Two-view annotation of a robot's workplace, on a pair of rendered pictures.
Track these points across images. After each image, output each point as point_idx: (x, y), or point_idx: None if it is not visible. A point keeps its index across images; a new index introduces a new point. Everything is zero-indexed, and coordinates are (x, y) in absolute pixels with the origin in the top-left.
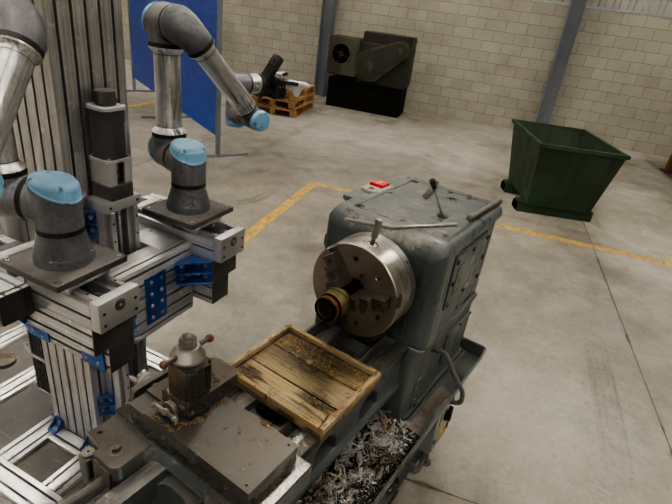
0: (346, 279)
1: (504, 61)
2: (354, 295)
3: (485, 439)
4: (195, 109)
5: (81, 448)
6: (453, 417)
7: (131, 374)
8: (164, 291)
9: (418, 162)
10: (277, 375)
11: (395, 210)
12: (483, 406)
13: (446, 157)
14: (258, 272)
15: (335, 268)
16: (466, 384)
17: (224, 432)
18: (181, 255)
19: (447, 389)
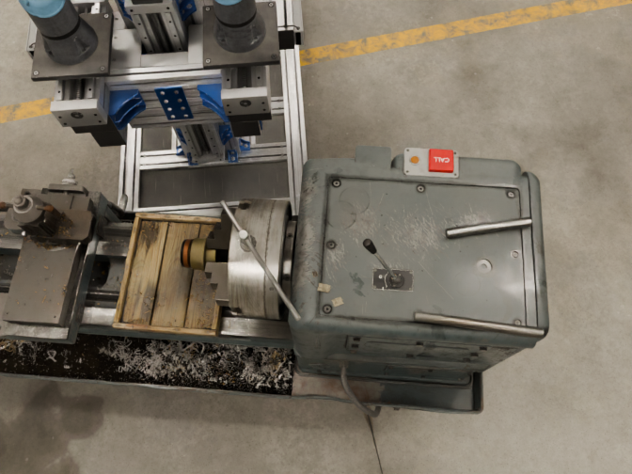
0: (228, 244)
1: None
2: (215, 265)
3: (477, 454)
4: None
5: (177, 148)
6: (483, 407)
7: (197, 131)
8: (184, 102)
9: None
10: (161, 255)
11: (359, 222)
12: (531, 435)
13: None
14: (548, 69)
15: (217, 229)
16: (556, 402)
17: (42, 269)
18: (206, 81)
19: (383, 393)
